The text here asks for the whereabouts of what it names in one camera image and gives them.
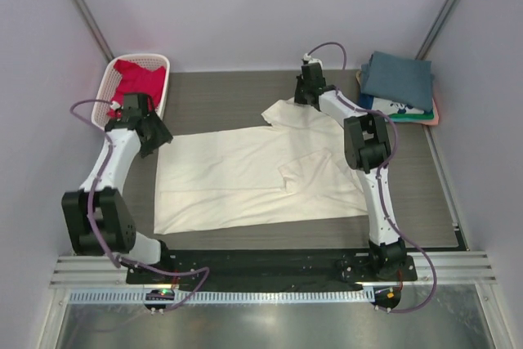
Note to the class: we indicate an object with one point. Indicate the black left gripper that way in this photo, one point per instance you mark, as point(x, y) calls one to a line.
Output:
point(161, 137)

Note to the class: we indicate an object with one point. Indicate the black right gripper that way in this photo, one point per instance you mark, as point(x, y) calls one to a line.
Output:
point(297, 99)

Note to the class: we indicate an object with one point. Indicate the white perforated plastic basket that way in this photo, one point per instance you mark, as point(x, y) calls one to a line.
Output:
point(101, 112)

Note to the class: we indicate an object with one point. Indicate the cream white t shirt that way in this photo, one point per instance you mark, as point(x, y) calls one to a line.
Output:
point(291, 169)

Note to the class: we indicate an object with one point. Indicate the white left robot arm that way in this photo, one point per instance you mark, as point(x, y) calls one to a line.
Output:
point(97, 218)

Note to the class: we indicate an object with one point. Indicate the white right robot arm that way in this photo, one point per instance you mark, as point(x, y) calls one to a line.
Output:
point(367, 151)

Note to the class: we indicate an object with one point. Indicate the red t shirt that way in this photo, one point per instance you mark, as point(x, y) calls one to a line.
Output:
point(136, 79)

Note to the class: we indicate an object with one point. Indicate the folded white blue patterned shirt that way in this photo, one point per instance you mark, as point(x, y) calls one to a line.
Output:
point(391, 108)

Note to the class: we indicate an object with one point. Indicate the folded green t shirt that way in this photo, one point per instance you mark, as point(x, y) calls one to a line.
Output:
point(401, 118)

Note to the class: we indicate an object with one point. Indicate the folded grey-blue t shirt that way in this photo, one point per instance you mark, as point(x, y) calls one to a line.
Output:
point(395, 78)

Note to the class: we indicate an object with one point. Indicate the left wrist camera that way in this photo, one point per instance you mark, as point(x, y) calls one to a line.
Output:
point(114, 106)

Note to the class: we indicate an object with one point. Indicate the left aluminium frame post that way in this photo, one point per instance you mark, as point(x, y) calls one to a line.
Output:
point(93, 28)

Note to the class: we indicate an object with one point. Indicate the aluminium frame post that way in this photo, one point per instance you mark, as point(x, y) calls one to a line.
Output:
point(93, 28)
point(438, 25)

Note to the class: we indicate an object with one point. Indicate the right aluminium frame post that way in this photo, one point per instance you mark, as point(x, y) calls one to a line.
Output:
point(438, 25)

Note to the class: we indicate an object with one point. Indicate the slotted grey cable duct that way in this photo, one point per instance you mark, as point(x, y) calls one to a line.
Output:
point(152, 297)

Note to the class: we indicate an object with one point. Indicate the aluminium extrusion rail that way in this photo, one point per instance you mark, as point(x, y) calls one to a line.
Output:
point(90, 272)

